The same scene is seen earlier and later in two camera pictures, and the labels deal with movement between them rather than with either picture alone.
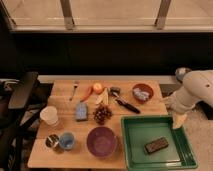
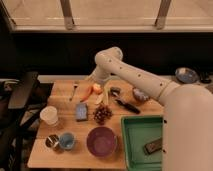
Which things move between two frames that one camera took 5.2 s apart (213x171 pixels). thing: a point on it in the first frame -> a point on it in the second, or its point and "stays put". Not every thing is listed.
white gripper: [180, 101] -> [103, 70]
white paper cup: [49, 114] stays put
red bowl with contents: [142, 92] stays put
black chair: [22, 100] stays put
